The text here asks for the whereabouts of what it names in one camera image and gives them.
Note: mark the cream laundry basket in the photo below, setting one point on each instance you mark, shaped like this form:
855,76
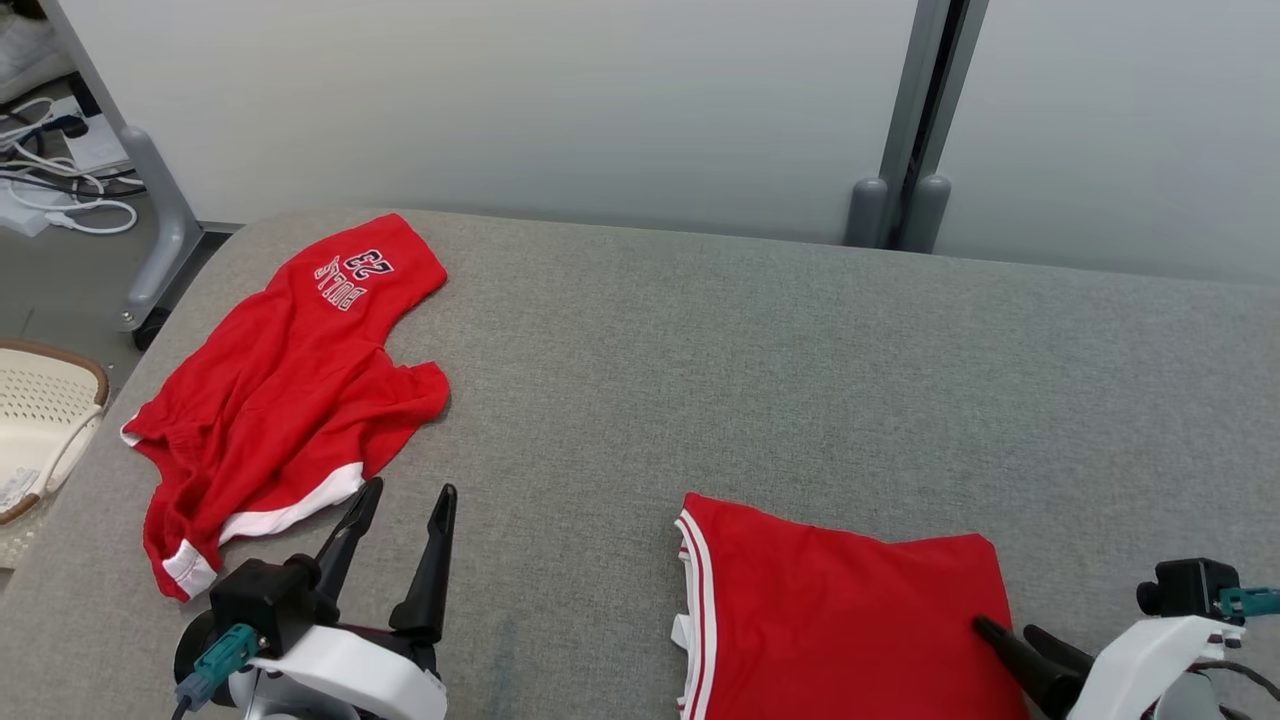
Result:
40,430

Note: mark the teal camera connector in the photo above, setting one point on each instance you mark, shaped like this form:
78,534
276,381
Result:
1255,602
225,660

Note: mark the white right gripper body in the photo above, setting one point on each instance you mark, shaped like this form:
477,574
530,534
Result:
1130,670

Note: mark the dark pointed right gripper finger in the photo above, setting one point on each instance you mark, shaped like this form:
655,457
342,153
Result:
1030,670
1065,655

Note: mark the teal right camera connector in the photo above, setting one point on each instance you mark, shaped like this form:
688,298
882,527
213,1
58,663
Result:
1255,602

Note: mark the white power strip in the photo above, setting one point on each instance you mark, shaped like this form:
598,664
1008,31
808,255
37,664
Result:
100,145

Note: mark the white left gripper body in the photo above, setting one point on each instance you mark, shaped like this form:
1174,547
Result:
370,680

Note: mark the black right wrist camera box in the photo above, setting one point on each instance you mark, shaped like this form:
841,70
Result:
1190,590

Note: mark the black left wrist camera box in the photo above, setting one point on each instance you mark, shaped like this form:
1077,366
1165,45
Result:
260,600

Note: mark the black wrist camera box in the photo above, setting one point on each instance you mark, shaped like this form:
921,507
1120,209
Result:
260,600
1190,590

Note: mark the red shorts with white hem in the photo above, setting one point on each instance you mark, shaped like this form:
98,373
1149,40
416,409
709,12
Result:
290,400

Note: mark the grey metal frame leg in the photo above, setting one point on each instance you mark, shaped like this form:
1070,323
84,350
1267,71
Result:
165,220

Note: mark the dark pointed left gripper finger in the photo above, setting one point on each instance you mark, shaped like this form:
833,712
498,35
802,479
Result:
425,600
345,550

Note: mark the red jersey with striped trim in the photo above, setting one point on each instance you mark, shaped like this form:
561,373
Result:
850,620

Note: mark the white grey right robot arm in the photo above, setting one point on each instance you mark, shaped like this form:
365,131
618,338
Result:
1190,700

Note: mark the teal left camera connector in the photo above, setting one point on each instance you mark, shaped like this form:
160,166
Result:
225,660

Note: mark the grey partition post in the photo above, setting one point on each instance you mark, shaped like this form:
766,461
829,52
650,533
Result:
920,100

